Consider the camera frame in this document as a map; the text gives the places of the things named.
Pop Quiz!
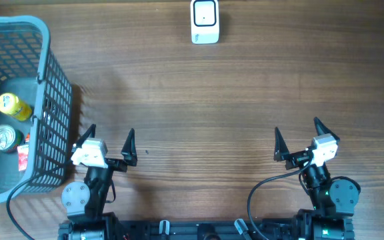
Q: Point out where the red tissue packet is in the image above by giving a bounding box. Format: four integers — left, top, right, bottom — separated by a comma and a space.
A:
17, 133, 30, 171

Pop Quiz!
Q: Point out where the yellow lidded jar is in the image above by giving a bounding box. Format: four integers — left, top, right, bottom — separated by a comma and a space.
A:
0, 93, 33, 121

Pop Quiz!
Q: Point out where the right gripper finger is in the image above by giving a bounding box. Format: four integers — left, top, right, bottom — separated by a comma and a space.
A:
313, 117, 340, 143
273, 127, 289, 162

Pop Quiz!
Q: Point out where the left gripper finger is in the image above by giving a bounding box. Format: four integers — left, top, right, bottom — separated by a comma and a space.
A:
121, 128, 137, 167
75, 124, 96, 148

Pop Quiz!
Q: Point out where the white barcode scanner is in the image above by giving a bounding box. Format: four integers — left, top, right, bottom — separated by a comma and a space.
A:
190, 0, 220, 45

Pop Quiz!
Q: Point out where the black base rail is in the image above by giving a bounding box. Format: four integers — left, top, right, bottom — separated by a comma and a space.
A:
58, 218, 355, 240

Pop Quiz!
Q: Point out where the grey plastic shopping basket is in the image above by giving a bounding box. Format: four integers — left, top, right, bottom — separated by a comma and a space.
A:
0, 16, 73, 203

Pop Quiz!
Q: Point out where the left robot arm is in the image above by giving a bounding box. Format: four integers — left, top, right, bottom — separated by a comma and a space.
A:
58, 124, 137, 240

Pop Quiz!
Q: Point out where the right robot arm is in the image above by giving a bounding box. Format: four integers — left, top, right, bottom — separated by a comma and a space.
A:
262, 117, 361, 239

